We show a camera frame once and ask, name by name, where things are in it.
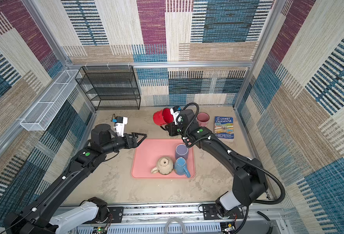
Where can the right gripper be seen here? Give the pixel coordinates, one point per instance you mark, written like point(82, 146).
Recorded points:
point(172, 131)

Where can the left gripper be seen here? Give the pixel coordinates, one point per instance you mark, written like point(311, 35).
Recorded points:
point(134, 144)

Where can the red mug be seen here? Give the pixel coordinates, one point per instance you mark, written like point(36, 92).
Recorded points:
point(163, 117)

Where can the purple mug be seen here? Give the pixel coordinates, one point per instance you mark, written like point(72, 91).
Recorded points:
point(181, 152)

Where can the pink ghost pattern mug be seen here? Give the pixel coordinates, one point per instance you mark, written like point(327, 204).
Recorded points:
point(203, 119)

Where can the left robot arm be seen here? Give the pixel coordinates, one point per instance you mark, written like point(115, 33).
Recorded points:
point(36, 217)

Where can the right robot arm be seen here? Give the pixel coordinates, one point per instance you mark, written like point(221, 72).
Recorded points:
point(249, 176)

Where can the blue mug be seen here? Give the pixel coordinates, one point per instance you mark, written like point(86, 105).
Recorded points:
point(180, 167)

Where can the pink plastic tray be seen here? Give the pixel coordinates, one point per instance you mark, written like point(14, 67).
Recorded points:
point(148, 153)

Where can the cream ceramic teapot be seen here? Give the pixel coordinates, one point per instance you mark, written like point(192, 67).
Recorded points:
point(163, 166)

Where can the blue treehouse book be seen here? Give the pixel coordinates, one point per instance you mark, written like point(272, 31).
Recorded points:
point(224, 128)

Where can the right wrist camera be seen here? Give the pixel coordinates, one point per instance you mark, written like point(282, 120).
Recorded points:
point(175, 112)

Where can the black wire mesh shelf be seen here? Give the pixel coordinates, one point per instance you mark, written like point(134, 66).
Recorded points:
point(110, 87)

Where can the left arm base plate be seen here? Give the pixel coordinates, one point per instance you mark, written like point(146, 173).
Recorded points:
point(115, 216)

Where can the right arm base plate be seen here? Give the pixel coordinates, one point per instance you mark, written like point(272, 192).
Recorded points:
point(210, 212)

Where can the white wire mesh basket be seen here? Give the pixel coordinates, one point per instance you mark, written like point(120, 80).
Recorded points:
point(45, 110)

